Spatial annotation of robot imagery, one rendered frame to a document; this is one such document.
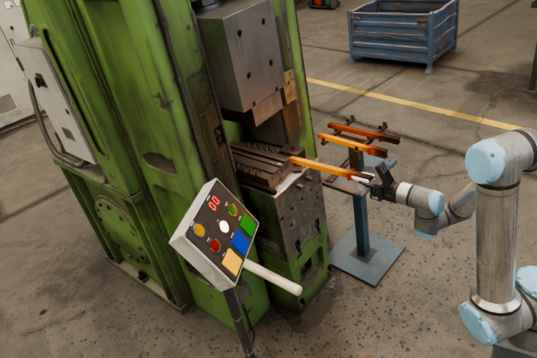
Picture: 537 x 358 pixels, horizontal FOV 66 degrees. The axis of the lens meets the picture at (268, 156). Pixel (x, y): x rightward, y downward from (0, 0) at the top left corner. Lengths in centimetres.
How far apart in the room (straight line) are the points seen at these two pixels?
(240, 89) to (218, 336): 154
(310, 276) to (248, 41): 149
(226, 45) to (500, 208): 110
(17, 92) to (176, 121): 528
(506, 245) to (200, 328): 187
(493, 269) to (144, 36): 140
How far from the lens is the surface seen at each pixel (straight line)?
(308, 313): 263
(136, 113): 204
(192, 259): 153
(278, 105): 194
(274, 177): 203
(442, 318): 263
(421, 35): 542
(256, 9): 178
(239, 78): 172
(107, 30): 193
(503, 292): 155
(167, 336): 280
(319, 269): 264
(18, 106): 691
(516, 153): 128
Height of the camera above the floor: 210
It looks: 31 degrees down
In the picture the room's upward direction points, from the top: 12 degrees counter-clockwise
